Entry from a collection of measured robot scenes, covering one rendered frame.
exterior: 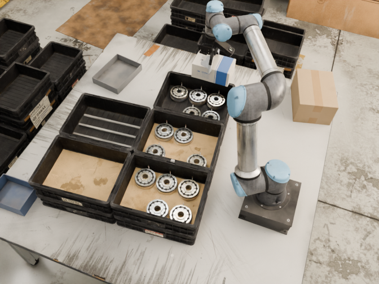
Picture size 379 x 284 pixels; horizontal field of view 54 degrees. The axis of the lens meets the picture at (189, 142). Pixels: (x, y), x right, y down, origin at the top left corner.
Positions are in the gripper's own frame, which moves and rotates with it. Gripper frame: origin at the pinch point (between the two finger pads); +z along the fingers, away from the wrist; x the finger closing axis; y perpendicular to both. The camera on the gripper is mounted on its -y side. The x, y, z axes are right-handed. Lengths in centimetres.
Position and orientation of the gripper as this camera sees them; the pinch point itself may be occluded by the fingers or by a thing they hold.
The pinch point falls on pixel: (214, 65)
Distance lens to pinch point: 195.7
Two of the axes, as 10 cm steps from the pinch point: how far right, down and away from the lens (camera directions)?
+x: -3.5, 7.5, -5.6
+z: -0.2, 5.9, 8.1
